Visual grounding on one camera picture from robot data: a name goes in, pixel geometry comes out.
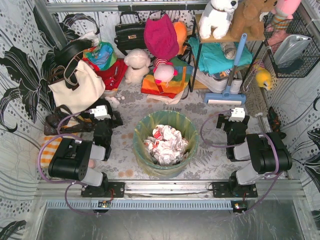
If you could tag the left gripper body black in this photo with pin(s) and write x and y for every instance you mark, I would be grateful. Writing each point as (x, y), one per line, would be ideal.
(116, 119)

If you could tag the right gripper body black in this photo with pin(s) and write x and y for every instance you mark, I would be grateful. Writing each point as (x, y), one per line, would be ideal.
(221, 122)

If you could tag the yellow trash bag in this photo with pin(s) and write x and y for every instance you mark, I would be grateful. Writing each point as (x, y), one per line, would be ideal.
(164, 143)

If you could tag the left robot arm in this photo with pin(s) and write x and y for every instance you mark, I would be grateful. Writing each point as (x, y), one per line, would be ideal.
(84, 138)

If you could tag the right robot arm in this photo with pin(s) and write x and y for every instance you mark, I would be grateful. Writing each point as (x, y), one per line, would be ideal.
(266, 153)

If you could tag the brown patterned bag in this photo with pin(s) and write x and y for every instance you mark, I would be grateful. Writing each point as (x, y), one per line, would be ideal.
(79, 123)

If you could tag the cream canvas tote bag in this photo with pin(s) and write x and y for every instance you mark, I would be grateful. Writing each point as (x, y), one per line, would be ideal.
(89, 89)

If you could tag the teal trash bin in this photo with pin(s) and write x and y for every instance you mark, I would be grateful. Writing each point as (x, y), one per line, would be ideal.
(145, 128)

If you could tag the crumpled paper trash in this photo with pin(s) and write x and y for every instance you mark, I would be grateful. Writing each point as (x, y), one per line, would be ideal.
(166, 146)

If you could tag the colourful printed bag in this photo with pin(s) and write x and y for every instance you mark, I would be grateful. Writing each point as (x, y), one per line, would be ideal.
(100, 57)

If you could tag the magenta fabric bag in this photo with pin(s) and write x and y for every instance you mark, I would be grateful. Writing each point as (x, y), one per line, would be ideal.
(160, 38)

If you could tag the pink case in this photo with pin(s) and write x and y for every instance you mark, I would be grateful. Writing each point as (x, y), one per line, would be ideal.
(92, 163)

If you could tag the blue floor sweeper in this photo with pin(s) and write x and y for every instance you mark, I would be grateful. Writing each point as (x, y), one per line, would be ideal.
(226, 97)

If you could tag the white shoes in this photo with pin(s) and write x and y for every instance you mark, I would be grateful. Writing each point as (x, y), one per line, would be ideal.
(203, 81)

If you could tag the red cloth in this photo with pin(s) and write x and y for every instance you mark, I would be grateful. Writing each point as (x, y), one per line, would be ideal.
(113, 76)

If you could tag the orange checked cloth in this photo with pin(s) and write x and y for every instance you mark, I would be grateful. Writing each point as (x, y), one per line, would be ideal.
(49, 152)

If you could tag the yellow plush duck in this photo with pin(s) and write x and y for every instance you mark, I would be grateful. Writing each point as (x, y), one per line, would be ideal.
(262, 75)

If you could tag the teal folded cloth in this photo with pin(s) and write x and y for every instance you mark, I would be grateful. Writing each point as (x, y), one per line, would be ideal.
(212, 59)

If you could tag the rainbow striped cloth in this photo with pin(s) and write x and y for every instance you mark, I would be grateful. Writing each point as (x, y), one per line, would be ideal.
(181, 75)

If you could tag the cream plush lamb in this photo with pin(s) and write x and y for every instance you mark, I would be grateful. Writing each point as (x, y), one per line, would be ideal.
(138, 62)

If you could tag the pink plush doll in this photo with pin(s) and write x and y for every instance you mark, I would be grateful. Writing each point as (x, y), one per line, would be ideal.
(163, 71)

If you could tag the black hat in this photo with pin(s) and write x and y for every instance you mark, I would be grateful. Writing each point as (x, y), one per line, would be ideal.
(63, 56)

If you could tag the black metal shelf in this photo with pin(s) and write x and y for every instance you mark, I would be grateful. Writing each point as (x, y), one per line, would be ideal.
(195, 55)

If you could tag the silver foil pouch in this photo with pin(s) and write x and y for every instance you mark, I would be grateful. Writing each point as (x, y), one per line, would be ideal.
(291, 48)

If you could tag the black leather handbag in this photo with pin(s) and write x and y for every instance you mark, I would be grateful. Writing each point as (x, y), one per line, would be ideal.
(130, 36)

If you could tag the brown teddy bear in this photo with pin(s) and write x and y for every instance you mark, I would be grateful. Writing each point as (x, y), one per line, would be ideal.
(247, 16)

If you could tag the orange plush toy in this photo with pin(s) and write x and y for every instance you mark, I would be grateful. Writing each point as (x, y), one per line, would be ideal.
(181, 33)

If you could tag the white plush dog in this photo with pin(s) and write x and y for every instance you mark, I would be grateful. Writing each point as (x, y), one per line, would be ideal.
(216, 18)

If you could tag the pink plush toy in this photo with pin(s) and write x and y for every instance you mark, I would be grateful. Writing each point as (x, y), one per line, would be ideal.
(282, 17)

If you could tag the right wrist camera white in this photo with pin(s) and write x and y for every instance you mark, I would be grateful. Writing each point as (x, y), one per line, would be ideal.
(238, 114)

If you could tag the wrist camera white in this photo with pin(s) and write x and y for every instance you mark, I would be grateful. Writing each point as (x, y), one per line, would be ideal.
(100, 112)
(238, 114)

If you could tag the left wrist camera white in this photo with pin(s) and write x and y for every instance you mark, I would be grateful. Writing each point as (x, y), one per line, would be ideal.
(100, 112)

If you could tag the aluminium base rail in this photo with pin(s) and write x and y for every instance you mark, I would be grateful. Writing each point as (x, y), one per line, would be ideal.
(174, 189)

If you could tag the black wire basket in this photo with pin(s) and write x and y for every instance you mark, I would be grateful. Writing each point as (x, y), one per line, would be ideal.
(304, 64)

